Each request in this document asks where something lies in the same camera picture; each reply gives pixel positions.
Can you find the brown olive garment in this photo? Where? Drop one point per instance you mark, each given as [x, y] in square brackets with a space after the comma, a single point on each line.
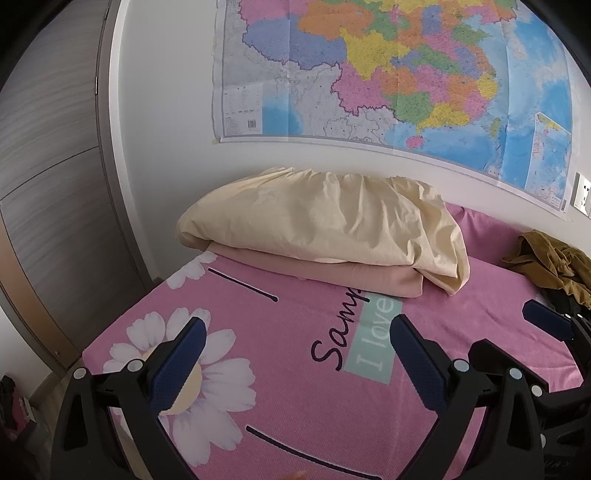
[552, 265]

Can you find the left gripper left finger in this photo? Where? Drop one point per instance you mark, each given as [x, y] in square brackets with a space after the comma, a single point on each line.
[86, 444]

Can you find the white wall socket panel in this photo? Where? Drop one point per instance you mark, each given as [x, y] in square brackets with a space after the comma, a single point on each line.
[581, 195]

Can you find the pink floral bed sheet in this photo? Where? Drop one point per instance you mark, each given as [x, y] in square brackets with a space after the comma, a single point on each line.
[300, 376]

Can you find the grey wooden wardrobe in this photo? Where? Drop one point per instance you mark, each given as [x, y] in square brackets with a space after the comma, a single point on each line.
[70, 264]

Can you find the folded pink garment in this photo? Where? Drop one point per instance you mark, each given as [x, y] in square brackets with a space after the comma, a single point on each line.
[396, 281]

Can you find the colourful wall map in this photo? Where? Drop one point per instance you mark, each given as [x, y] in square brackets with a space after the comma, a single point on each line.
[479, 85]

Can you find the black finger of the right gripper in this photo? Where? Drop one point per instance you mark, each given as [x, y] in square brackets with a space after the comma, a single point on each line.
[554, 324]

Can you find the dark items on floor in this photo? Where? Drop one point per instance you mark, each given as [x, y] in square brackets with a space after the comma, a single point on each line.
[18, 420]

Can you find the cream large garment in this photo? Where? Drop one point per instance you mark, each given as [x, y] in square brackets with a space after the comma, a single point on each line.
[330, 218]

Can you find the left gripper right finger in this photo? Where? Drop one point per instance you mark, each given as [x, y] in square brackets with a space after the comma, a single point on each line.
[453, 389]

